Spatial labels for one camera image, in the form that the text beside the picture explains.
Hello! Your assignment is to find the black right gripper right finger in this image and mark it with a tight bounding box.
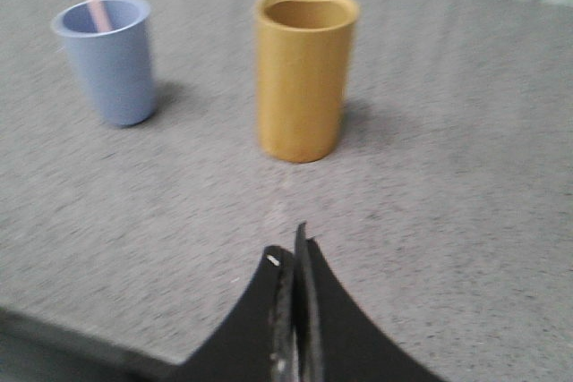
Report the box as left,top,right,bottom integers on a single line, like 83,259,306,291
293,222,443,381

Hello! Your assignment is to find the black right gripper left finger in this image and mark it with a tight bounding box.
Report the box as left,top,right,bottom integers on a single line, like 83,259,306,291
167,245,295,382

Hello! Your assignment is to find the bamboo cylindrical holder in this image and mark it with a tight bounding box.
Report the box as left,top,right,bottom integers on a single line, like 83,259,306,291
255,0,360,163

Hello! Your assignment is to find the blue plastic cup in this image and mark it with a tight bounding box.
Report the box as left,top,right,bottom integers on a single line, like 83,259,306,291
51,0,157,127

